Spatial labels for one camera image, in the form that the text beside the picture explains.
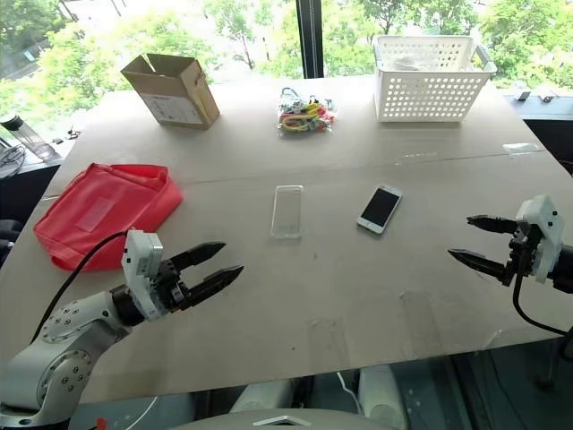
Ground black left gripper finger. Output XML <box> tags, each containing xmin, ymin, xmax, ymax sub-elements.
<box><xmin>189</xmin><ymin>264</ymin><xmax>245</xmax><ymax>309</ymax></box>
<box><xmin>171</xmin><ymin>241</ymin><xmax>227</xmax><ymax>272</ymax></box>

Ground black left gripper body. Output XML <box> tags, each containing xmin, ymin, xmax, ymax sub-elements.
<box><xmin>150</xmin><ymin>257</ymin><xmax>199</xmax><ymax>315</ymax></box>

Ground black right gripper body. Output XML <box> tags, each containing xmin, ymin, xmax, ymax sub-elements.
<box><xmin>504</xmin><ymin>220</ymin><xmax>539</xmax><ymax>287</ymax></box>

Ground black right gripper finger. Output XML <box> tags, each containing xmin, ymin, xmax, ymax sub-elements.
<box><xmin>447</xmin><ymin>248</ymin><xmax>512</xmax><ymax>285</ymax></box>
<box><xmin>466</xmin><ymin>214</ymin><xmax>520</xmax><ymax>236</ymax></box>

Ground clear phone case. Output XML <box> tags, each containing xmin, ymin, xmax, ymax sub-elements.
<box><xmin>269</xmin><ymin>184</ymin><xmax>306</xmax><ymax>241</ymax></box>

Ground red fabric bag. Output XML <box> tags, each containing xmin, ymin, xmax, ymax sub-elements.
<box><xmin>32</xmin><ymin>162</ymin><xmax>185</xmax><ymax>273</ymax></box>

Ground metal table leg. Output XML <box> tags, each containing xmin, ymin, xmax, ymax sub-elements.
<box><xmin>538</xmin><ymin>337</ymin><xmax>566</xmax><ymax>390</ymax></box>

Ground white smartphone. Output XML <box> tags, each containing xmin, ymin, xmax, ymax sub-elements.
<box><xmin>355</xmin><ymin>184</ymin><xmax>404</xmax><ymax>236</ymax></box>

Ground grey rounded robot leg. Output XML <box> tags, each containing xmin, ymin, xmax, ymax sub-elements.
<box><xmin>228</xmin><ymin>381</ymin><xmax>295</xmax><ymax>416</ymax></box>
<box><xmin>356</xmin><ymin>364</ymin><xmax>407</xmax><ymax>429</ymax></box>

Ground white perforated plastic basket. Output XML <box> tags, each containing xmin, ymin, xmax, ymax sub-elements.
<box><xmin>372</xmin><ymin>34</ymin><xmax>499</xmax><ymax>124</ymax></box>

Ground grey robot torso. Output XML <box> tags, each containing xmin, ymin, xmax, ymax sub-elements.
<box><xmin>176</xmin><ymin>406</ymin><xmax>406</xmax><ymax>430</ymax></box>

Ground open cardboard box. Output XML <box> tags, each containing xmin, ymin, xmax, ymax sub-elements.
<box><xmin>120</xmin><ymin>53</ymin><xmax>222</xmax><ymax>132</ymax></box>

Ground black chair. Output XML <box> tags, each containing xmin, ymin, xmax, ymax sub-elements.
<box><xmin>0</xmin><ymin>218</ymin><xmax>24</xmax><ymax>271</ymax></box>

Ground small dark desk clips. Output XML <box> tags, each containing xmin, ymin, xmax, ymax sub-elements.
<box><xmin>51</xmin><ymin>128</ymin><xmax>85</xmax><ymax>145</ymax></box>

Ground white item in basket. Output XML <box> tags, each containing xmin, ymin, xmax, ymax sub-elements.
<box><xmin>392</xmin><ymin>54</ymin><xmax>432</xmax><ymax>73</ymax></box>

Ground dark drinking bottle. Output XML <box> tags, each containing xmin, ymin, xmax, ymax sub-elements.
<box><xmin>0</xmin><ymin>113</ymin><xmax>60</xmax><ymax>163</ymax></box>

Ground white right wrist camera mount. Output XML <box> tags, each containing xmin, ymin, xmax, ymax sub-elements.
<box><xmin>514</xmin><ymin>193</ymin><xmax>565</xmax><ymax>285</ymax></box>

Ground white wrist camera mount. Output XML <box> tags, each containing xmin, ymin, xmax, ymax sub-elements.
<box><xmin>514</xmin><ymin>193</ymin><xmax>565</xmax><ymax>285</ymax></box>
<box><xmin>121</xmin><ymin>228</ymin><xmax>165</xmax><ymax>322</ymax></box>

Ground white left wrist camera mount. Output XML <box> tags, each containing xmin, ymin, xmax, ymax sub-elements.
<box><xmin>121</xmin><ymin>228</ymin><xmax>165</xmax><ymax>322</ymax></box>

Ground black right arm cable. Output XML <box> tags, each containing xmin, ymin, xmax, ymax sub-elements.
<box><xmin>511</xmin><ymin>271</ymin><xmax>573</xmax><ymax>338</ymax></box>

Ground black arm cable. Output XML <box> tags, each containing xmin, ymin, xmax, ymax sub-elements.
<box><xmin>28</xmin><ymin>229</ymin><xmax>132</xmax><ymax>347</ymax></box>
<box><xmin>511</xmin><ymin>271</ymin><xmax>573</xmax><ymax>338</ymax></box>

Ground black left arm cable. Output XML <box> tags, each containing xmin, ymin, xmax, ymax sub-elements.
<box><xmin>28</xmin><ymin>229</ymin><xmax>132</xmax><ymax>347</ymax></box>

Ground bag of colourful cables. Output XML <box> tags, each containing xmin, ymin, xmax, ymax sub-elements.
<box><xmin>276</xmin><ymin>86</ymin><xmax>338</xmax><ymax>136</ymax></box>

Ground thin white cable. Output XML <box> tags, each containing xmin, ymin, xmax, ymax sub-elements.
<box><xmin>336</xmin><ymin>370</ymin><xmax>364</xmax><ymax>416</ymax></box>

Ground black tangled cables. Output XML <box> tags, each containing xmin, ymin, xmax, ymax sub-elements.
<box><xmin>0</xmin><ymin>143</ymin><xmax>29</xmax><ymax>179</ymax></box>

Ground black window frame post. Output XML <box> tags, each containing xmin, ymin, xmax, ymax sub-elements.
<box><xmin>295</xmin><ymin>0</ymin><xmax>325</xmax><ymax>80</ymax></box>

